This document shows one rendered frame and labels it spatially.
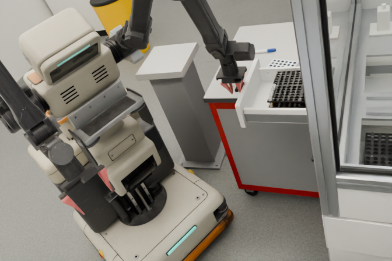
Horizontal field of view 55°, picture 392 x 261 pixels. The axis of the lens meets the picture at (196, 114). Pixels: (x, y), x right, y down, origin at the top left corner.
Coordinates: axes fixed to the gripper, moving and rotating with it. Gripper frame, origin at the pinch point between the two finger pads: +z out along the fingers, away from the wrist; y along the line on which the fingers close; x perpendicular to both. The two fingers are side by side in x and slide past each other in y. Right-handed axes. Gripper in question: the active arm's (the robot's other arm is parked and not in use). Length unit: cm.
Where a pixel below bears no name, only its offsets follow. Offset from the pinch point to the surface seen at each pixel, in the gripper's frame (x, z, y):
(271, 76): 14.2, 3.9, 9.9
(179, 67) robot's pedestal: 38, 15, -45
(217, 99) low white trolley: 12.9, 14.9, -15.7
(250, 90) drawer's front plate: 1.3, 0.7, 5.1
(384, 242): -52, 2, 50
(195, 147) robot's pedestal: 37, 76, -55
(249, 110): -9.7, 0.9, 7.3
